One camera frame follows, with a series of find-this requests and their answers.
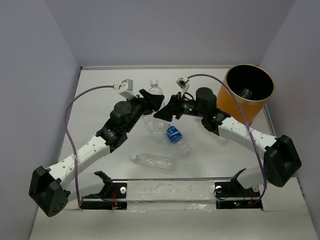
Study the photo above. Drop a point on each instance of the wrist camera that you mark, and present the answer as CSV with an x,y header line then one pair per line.
x,y
125,89
183,83

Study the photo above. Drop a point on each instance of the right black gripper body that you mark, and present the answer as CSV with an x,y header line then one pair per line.
x,y
189,107

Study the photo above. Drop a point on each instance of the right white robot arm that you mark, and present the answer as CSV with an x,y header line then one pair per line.
x,y
278,159

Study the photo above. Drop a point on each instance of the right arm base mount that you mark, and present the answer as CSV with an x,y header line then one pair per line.
x,y
231,195

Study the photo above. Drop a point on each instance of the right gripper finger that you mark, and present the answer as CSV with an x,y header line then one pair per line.
x,y
175,99
170,111

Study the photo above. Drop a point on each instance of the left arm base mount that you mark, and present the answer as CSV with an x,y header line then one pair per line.
x,y
112,195

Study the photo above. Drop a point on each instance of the clear bottle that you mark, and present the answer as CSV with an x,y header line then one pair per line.
x,y
156,90
221,140
154,163
156,128
245,93

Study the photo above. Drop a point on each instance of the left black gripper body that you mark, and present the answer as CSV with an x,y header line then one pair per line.
x,y
139,108

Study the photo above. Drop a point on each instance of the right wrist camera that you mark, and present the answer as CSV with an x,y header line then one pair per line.
x,y
183,83

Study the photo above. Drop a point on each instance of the clear bottle front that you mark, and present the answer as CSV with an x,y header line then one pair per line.
x,y
154,163

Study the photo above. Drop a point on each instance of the blue label bottle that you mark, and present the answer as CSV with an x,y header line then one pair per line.
x,y
177,143

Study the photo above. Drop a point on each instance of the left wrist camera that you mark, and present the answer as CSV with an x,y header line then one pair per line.
x,y
125,89

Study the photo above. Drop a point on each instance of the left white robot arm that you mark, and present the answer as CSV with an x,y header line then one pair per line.
x,y
48,186

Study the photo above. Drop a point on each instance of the orange bin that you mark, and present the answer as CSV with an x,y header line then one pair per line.
x,y
253,77

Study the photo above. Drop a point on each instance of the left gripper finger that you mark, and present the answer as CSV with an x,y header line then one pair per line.
x,y
156,106
152,98

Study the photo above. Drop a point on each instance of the metal rail front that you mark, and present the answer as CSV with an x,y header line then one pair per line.
x,y
175,179

